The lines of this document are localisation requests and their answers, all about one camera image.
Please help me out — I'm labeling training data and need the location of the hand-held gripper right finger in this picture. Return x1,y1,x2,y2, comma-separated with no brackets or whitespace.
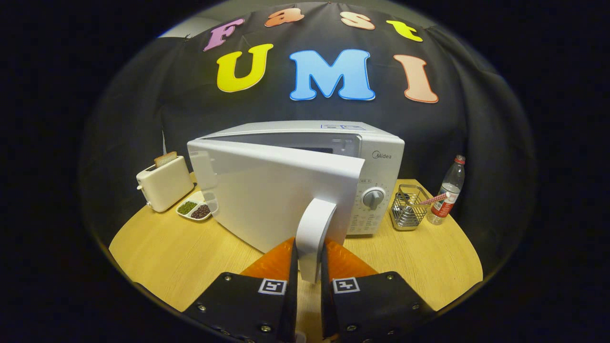
320,238,435,343

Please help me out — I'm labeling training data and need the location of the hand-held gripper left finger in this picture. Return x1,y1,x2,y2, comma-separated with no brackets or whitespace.
183,237,299,343

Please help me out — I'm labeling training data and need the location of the white toaster oven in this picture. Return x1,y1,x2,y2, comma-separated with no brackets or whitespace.
187,121,406,284

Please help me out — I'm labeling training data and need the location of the cream bread toaster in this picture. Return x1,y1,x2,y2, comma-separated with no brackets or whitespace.
136,155,195,213

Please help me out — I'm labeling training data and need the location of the white divided bean dish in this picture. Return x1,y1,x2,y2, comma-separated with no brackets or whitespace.
175,193,213,222

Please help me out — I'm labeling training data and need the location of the red white striped straw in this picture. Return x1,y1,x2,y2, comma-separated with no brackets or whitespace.
419,192,451,206

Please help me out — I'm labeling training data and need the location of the clear bottle with red label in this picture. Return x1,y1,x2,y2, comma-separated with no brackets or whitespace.
427,155,466,225

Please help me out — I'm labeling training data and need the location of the metal wire utensil holder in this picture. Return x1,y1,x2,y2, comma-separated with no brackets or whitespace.
389,184,432,232

